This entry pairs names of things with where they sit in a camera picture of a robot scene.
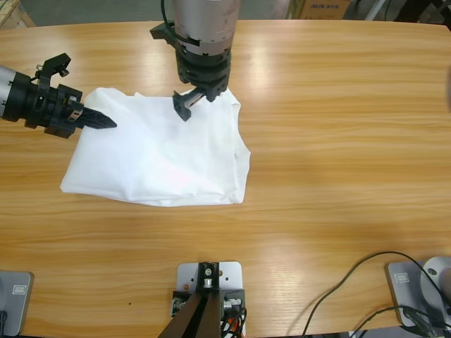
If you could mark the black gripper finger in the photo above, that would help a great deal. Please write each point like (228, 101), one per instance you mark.
(182, 107)
(98, 121)

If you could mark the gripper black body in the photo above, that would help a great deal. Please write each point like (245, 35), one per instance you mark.
(38, 105)
(204, 70)

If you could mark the white t-shirt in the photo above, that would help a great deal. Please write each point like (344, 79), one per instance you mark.
(158, 158)

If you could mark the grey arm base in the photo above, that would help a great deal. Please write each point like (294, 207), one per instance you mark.
(405, 295)
(17, 310)

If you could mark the wooden crate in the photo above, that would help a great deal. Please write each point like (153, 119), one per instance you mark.
(14, 12)

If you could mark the cardboard box with AUX print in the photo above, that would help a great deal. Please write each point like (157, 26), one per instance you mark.
(324, 8)

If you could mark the black post clamp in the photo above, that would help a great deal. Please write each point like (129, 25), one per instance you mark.
(213, 285)

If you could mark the grey metal frame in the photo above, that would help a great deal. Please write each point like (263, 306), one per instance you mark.
(375, 10)

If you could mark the black side bracket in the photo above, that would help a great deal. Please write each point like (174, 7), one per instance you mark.
(179, 299)
(237, 295)

